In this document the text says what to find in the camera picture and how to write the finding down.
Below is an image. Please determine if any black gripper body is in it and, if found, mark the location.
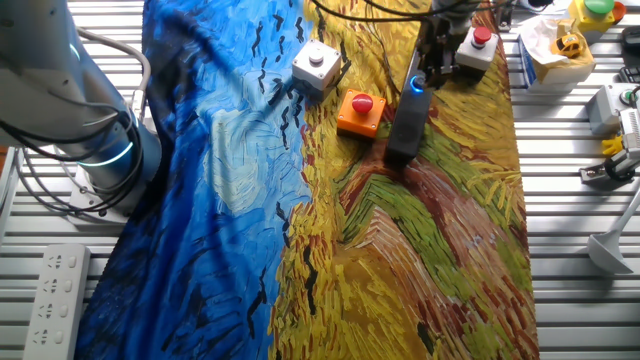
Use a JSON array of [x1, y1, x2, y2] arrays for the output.
[[417, 17, 459, 70]]

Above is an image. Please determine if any black speaker bar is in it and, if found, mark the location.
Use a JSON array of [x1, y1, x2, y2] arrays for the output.
[[384, 47, 434, 164]]

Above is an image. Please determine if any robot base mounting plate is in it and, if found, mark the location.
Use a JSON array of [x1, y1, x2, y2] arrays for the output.
[[67, 164, 134, 226]]

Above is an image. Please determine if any grey box large red button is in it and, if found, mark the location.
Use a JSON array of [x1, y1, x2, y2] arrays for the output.
[[453, 25, 501, 72]]

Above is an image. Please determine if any orange box red button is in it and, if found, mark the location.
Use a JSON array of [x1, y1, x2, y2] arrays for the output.
[[335, 88, 388, 140]]

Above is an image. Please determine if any grey box small button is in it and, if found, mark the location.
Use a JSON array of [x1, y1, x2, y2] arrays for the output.
[[291, 38, 343, 94]]

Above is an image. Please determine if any tissue box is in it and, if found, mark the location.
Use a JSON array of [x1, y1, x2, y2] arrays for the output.
[[517, 18, 597, 94]]

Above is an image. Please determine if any yellow toy car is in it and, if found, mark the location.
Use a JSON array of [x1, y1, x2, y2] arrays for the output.
[[550, 32, 586, 59]]

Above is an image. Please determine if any yellow box green button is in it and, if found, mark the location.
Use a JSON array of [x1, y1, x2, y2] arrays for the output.
[[567, 0, 627, 44]]

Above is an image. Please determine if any grey control box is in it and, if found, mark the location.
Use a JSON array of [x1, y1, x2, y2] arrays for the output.
[[585, 82, 640, 139]]

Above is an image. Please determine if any painted wheatfield print cloth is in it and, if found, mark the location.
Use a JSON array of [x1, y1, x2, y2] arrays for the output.
[[73, 0, 541, 360]]

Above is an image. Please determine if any metal clamp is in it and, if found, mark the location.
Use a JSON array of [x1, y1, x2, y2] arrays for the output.
[[578, 149, 640, 189]]

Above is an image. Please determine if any yellow plastic piece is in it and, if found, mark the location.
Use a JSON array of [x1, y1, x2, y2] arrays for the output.
[[601, 134, 625, 158]]

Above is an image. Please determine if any black box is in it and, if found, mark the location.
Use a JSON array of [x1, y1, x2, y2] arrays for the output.
[[621, 25, 640, 51]]

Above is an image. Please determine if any white ribbed device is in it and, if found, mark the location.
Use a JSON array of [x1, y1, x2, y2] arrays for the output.
[[618, 107, 640, 151]]

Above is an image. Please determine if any white power strip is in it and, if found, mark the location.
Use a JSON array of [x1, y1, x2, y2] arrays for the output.
[[22, 243, 92, 360]]

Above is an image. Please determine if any thin black speaker cable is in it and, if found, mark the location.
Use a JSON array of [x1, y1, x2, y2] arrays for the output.
[[364, 0, 404, 96]]

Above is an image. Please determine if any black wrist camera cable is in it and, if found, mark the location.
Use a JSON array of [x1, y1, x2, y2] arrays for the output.
[[309, 0, 516, 24]]

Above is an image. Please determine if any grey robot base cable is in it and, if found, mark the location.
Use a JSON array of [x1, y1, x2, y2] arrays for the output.
[[77, 27, 153, 124]]

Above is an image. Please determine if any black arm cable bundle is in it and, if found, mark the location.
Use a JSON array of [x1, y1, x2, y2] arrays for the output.
[[0, 94, 146, 216]]

